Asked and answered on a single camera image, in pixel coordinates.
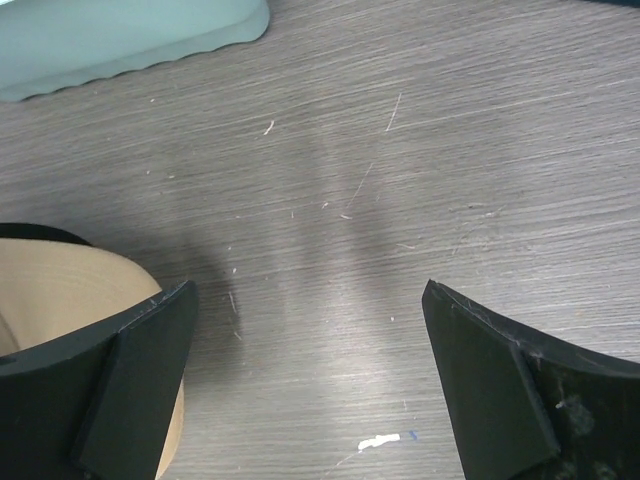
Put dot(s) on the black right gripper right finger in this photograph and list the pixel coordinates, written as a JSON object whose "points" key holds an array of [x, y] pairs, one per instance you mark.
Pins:
{"points": [[527, 405]]}

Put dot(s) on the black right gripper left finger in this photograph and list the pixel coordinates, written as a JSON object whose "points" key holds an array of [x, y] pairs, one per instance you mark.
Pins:
{"points": [[97, 403]]}

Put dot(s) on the tan baseball cap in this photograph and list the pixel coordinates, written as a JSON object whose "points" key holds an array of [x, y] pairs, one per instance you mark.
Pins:
{"points": [[49, 289]]}

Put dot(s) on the teal plastic bin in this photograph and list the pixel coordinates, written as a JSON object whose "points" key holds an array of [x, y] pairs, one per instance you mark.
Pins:
{"points": [[51, 45]]}

